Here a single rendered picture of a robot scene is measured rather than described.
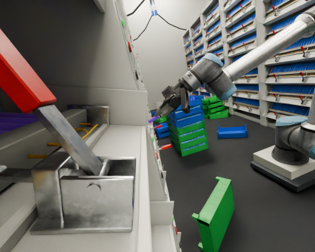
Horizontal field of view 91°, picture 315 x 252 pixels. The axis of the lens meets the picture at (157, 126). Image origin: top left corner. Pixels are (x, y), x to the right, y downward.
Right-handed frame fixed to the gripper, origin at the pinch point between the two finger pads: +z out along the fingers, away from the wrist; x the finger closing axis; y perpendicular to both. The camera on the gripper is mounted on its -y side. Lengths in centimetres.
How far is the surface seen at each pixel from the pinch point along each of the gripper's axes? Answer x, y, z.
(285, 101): -115, 5, -83
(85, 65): 50, -28, -8
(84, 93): 48, -30, -5
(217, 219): -24, -47, 9
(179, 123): -67, 33, 4
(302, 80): -92, 3, -94
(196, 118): -77, 31, -11
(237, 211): -50, -48, 5
